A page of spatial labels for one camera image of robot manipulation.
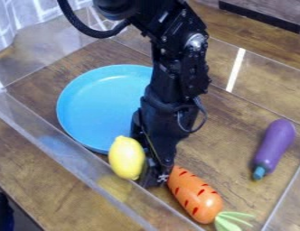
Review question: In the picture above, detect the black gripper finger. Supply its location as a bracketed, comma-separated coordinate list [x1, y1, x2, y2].
[137, 157, 172, 188]

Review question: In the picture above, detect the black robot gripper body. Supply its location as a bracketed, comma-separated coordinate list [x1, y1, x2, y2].
[129, 89, 205, 168]

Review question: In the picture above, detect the yellow toy lemon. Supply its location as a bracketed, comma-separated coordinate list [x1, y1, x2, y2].
[107, 135, 144, 180]

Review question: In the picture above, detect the orange toy carrot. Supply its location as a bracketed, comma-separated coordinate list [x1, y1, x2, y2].
[167, 165, 254, 231]

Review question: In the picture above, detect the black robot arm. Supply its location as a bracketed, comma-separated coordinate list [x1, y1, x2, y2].
[93, 0, 209, 188]

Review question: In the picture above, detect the blue round plate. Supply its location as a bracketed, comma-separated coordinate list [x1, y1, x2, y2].
[56, 64, 152, 154]

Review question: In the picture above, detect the purple toy eggplant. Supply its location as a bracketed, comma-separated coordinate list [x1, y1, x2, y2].
[252, 119, 295, 180]

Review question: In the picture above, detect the white patterned curtain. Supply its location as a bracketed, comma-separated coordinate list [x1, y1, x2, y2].
[0, 0, 96, 53]

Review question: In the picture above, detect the clear acrylic enclosure wall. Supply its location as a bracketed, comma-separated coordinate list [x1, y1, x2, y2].
[0, 5, 300, 231]

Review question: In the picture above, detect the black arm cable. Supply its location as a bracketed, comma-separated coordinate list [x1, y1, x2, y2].
[54, 0, 131, 40]

